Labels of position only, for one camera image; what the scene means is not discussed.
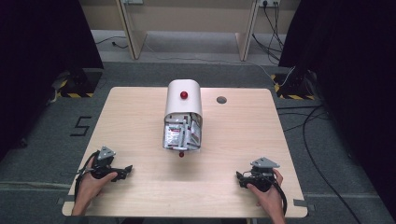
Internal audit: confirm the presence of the long black floor cable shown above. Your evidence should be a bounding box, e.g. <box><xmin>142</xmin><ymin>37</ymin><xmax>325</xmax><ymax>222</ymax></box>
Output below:
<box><xmin>276</xmin><ymin>104</ymin><xmax>363</xmax><ymax>224</ymax></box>

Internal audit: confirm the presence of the stand base with hazard tape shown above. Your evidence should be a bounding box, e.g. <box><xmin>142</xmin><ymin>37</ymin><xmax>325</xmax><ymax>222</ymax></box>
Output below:
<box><xmin>270</xmin><ymin>72</ymin><xmax>316</xmax><ymax>101</ymax></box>
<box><xmin>55</xmin><ymin>68</ymin><xmax>104</xmax><ymax>99</ymax></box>

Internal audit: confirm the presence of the black curtain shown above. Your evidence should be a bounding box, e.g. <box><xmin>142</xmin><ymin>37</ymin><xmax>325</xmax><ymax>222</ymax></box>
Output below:
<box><xmin>0</xmin><ymin>0</ymin><xmax>105</xmax><ymax>160</ymax></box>
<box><xmin>277</xmin><ymin>0</ymin><xmax>396</xmax><ymax>216</ymax></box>

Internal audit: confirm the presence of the person's left hand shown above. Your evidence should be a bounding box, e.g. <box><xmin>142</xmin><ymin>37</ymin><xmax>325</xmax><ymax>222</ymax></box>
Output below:
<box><xmin>74</xmin><ymin>156</ymin><xmax>119</xmax><ymax>207</ymax></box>

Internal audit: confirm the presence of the white box with red knob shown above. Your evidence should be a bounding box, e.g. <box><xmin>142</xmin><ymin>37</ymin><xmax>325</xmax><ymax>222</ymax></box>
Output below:
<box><xmin>163</xmin><ymin>78</ymin><xmax>204</xmax><ymax>124</ymax></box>

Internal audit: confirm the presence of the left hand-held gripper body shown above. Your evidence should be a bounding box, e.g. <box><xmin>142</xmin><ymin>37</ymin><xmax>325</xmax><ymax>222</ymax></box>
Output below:
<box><xmin>82</xmin><ymin>146</ymin><xmax>126</xmax><ymax>183</ymax></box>

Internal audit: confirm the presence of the thin white cable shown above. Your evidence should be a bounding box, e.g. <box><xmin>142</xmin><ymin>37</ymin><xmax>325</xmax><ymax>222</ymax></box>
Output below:
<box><xmin>143</xmin><ymin>42</ymin><xmax>296</xmax><ymax>88</ymax></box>

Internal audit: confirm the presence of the hand-held gripper black cable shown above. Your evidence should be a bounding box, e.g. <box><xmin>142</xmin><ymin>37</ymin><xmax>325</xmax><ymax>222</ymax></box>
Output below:
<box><xmin>271</xmin><ymin>181</ymin><xmax>289</xmax><ymax>217</ymax></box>
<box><xmin>74</xmin><ymin>150</ymin><xmax>101</xmax><ymax>200</ymax></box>

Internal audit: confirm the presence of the left hand-held gripper black cable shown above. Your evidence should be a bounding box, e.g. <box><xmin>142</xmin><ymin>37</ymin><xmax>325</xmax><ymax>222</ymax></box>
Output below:
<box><xmin>74</xmin><ymin>150</ymin><xmax>101</xmax><ymax>200</ymax></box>

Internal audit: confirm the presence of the bundle of black power cables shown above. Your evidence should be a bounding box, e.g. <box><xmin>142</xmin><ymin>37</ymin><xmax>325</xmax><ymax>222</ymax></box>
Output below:
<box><xmin>251</xmin><ymin>2</ymin><xmax>287</xmax><ymax>65</ymax></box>

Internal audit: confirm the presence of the pile of silver packets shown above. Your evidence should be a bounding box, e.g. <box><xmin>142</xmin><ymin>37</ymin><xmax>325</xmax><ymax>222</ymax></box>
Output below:
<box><xmin>163</xmin><ymin>113</ymin><xmax>202</xmax><ymax>149</ymax></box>

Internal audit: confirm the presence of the beige wooden desk frame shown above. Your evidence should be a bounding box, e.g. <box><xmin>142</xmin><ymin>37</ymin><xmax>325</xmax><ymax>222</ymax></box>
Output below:
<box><xmin>115</xmin><ymin>0</ymin><xmax>260</xmax><ymax>63</ymax></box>

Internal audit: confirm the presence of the person's right hand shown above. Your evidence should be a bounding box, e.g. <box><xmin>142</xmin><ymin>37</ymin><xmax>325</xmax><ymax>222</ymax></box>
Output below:
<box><xmin>247</xmin><ymin>168</ymin><xmax>286</xmax><ymax>216</ymax></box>

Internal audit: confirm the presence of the black cable with plug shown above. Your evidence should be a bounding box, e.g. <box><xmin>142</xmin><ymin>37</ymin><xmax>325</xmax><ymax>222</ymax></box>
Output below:
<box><xmin>94</xmin><ymin>35</ymin><xmax>129</xmax><ymax>49</ymax></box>

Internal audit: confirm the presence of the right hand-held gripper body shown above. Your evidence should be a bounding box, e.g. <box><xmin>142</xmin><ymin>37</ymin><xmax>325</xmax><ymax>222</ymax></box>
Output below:
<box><xmin>241</xmin><ymin>156</ymin><xmax>281</xmax><ymax>193</ymax></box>

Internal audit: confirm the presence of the right hand-held gripper black cable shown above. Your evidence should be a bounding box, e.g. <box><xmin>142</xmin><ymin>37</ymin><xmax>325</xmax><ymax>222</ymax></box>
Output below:
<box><xmin>271</xmin><ymin>181</ymin><xmax>289</xmax><ymax>217</ymax></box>

